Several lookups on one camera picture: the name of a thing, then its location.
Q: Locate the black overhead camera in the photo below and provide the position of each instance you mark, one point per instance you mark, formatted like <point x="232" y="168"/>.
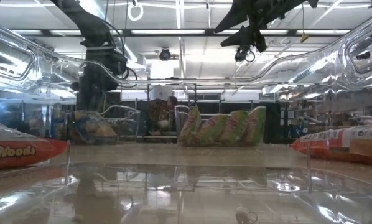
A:
<point x="165" y="54"/>

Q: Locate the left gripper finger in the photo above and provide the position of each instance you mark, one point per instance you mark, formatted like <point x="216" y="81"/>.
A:
<point x="99" y="100"/>
<point x="86" y="101"/>

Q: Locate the row of green ramen packets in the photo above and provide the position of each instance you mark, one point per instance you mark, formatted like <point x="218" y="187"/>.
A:
<point x="177" y="130"/>

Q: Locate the silver ventilation duct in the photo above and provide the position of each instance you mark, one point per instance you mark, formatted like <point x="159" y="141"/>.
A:
<point x="131" y="56"/>

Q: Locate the clear plastic bin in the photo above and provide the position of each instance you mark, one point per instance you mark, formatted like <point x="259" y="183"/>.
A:
<point x="186" y="186"/>
<point x="130" y="124"/>

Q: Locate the white box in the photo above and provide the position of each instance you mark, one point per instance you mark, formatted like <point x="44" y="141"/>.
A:
<point x="161" y="92"/>

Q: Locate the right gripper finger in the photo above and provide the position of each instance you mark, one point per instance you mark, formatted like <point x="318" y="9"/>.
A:
<point x="245" y="35"/>
<point x="235" y="18"/>

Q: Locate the person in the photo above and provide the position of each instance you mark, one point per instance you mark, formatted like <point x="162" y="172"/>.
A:
<point x="161" y="112"/>

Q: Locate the cluttered background shelf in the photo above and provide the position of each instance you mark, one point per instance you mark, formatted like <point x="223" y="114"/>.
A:
<point x="301" y="124"/>

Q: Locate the yellow hanging tag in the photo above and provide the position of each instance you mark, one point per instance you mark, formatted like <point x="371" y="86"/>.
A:
<point x="304" y="38"/>

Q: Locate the orange Saucy Noods packet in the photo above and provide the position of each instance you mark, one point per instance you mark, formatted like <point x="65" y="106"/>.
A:
<point x="15" y="152"/>
<point x="344" y="149"/>

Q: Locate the black overhead crossbar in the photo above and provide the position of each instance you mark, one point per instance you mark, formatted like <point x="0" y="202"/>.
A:
<point x="209" y="32"/>

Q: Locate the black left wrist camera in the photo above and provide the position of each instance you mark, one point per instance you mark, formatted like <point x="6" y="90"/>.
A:
<point x="119" y="62"/>

